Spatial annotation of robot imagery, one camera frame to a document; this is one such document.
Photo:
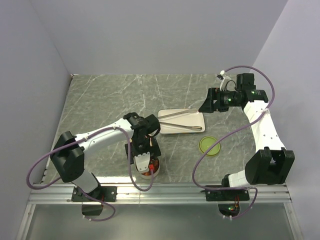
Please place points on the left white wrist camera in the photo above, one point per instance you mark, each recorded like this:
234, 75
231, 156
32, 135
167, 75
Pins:
142, 162

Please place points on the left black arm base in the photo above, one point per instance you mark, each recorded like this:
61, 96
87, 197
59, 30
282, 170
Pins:
102, 193

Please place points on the metal food tongs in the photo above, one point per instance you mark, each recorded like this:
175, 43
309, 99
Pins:
186, 111

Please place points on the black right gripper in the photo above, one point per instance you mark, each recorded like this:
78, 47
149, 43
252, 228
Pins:
208, 106

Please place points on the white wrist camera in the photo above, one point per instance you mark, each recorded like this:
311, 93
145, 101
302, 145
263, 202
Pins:
142, 162
224, 80

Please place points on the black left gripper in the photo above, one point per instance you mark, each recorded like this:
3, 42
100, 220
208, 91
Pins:
154, 149

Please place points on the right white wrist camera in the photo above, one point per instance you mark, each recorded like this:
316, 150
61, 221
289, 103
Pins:
224, 80

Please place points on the white rectangular plate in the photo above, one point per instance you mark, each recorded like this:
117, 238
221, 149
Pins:
187, 119

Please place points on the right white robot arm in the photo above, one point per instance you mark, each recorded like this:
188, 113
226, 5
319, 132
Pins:
272, 162

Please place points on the orange chicken wing piece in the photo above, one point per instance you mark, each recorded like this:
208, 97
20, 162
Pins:
156, 165

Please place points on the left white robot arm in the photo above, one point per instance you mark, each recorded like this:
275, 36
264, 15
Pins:
72, 150

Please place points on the green round lid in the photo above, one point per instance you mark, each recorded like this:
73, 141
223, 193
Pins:
206, 142

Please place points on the steel bowl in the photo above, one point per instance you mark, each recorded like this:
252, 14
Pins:
148, 175

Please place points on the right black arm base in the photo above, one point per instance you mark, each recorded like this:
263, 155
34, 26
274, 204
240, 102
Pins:
229, 195

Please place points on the aluminium front rail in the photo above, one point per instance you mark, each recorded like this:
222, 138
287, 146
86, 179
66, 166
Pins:
160, 193

